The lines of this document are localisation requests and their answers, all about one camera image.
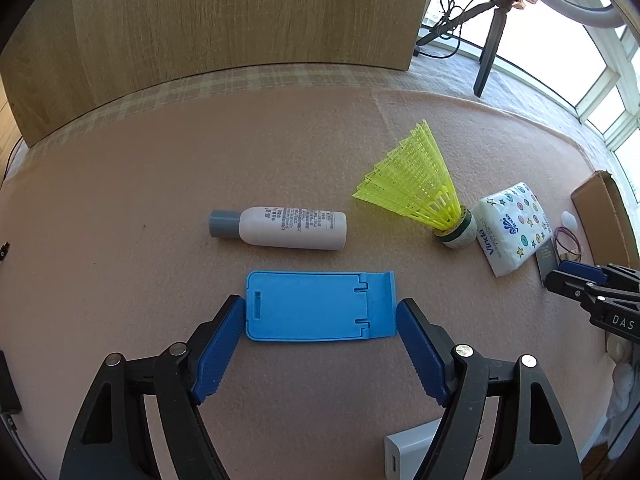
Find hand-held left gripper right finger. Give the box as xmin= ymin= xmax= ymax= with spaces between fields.
xmin=395 ymin=298 xmax=583 ymax=480

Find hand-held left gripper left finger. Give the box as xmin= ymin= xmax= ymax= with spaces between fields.
xmin=59 ymin=294 xmax=247 ymax=480

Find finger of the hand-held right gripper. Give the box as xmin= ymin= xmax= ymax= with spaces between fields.
xmin=545 ymin=270 xmax=640 ymax=311
xmin=560 ymin=261 xmax=640 ymax=291

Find dark grey card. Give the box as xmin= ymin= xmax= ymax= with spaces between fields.
xmin=535 ymin=240 xmax=563 ymax=288

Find dark hair ties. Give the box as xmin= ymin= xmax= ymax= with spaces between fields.
xmin=554 ymin=227 xmax=585 ymax=257

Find cardboard box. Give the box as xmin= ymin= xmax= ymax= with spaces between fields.
xmin=570 ymin=170 xmax=640 ymax=266

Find blue phone stand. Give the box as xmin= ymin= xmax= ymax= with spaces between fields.
xmin=245 ymin=270 xmax=398 ymax=343

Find white wall charger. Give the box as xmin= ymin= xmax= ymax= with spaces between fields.
xmin=384 ymin=419 xmax=443 ymax=480

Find white lotion bottle grey cap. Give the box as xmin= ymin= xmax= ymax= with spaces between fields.
xmin=208 ymin=206 xmax=348 ymax=251

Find person's right hand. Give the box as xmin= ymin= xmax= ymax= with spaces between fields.
xmin=606 ymin=337 xmax=638 ymax=433

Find printed tissue packet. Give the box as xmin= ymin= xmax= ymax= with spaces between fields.
xmin=471 ymin=181 xmax=555 ymax=278

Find yellow plastic shuttlecock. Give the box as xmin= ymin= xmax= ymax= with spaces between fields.
xmin=352 ymin=120 xmax=480 ymax=251

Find pink blanket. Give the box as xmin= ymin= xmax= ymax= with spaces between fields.
xmin=0 ymin=82 xmax=621 ymax=480

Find black power adapter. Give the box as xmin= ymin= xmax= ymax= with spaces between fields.
xmin=0 ymin=350 xmax=22 ymax=416

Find black tripod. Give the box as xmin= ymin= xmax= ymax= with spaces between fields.
xmin=415 ymin=0 xmax=516 ymax=98

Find plaid cloth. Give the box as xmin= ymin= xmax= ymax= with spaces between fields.
xmin=20 ymin=57 xmax=616 ymax=171

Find wooden plank panel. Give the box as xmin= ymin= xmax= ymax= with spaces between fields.
xmin=0 ymin=95 xmax=23 ymax=181

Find large light wooden board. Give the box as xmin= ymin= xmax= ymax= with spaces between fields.
xmin=0 ymin=0 xmax=446 ymax=148

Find black ring light cable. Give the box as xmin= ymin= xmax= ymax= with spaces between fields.
xmin=415 ymin=0 xmax=463 ymax=58

